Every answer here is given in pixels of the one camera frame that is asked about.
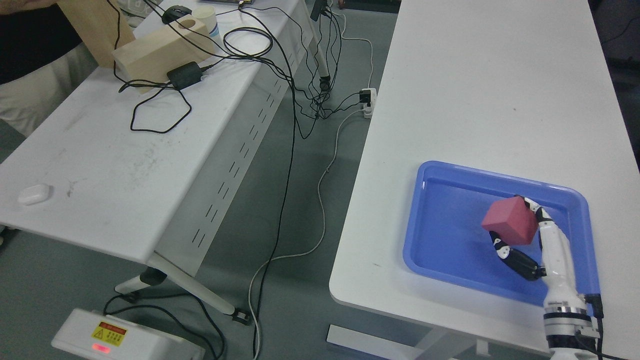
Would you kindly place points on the blue plastic tray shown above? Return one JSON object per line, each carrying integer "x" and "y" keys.
{"x": 445, "y": 240}

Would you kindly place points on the person in black shirt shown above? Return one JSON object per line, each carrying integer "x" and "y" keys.
{"x": 42, "y": 61}

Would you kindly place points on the white wall plug strip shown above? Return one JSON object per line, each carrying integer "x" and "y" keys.
{"x": 368, "y": 100}

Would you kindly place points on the white perforated desk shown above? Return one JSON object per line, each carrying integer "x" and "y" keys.
{"x": 155, "y": 197}

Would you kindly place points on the pink foam block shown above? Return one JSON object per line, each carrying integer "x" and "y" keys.
{"x": 513, "y": 220}

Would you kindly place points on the paper cup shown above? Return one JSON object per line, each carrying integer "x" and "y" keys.
{"x": 208, "y": 15}

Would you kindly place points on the white machine base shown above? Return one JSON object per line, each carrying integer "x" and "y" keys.
{"x": 92, "y": 336}

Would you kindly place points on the wooden block with hole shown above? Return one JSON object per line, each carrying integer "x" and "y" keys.
{"x": 165, "y": 49}

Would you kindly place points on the black computer mouse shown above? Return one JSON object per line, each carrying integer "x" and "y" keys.
{"x": 174, "y": 13}

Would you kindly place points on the black power adapter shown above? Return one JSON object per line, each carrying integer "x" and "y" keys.
{"x": 185, "y": 75}

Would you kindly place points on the white silver robot forearm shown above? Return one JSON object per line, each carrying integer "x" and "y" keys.
{"x": 575, "y": 332}

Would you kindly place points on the white table with leg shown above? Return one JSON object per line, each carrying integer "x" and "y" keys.
{"x": 512, "y": 87}

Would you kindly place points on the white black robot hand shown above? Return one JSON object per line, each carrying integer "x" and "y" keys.
{"x": 557, "y": 270}

